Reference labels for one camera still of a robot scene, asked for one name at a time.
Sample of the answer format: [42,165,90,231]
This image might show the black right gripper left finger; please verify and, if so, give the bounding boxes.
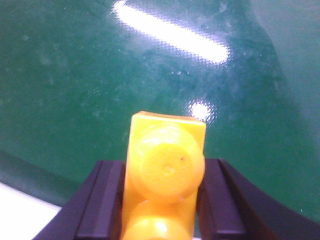
[35,160,125,240]

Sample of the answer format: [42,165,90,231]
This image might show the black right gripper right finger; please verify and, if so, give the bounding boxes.
[196,158,320,240]

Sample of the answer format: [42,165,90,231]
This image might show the yellow two-stud brick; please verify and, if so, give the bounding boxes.
[120,111,206,240]

